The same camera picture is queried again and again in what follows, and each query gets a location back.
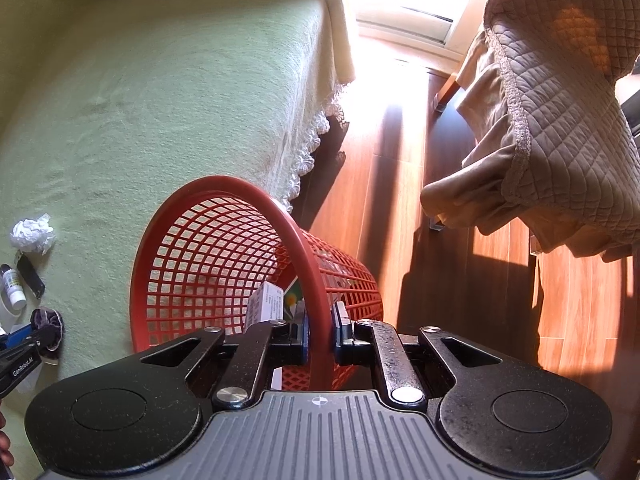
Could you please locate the person left hand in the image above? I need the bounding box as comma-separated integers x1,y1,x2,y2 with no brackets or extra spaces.
0,413,14,467

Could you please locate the white pill bottle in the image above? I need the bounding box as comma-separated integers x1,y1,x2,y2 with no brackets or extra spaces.
0,263,27,313

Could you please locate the white green medicine box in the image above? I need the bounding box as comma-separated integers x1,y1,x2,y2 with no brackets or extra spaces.
244,282,284,330

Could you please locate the black lighter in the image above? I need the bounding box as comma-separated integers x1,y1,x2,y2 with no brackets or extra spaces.
16,254,46,299

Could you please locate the dark purple scrunchie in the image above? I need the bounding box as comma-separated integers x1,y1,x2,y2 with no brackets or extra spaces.
30,307,64,365

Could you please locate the red plastic mesh basket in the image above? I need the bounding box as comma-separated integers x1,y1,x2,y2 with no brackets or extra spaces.
129,176,383,390

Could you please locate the beige quilted covered chair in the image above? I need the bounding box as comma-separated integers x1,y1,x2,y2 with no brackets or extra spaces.
421,0,639,261

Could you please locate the green covered sofa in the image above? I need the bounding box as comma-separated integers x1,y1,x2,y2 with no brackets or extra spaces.
1,0,354,479

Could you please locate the white tissue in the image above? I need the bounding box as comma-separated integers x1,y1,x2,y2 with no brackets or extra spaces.
10,214,56,255

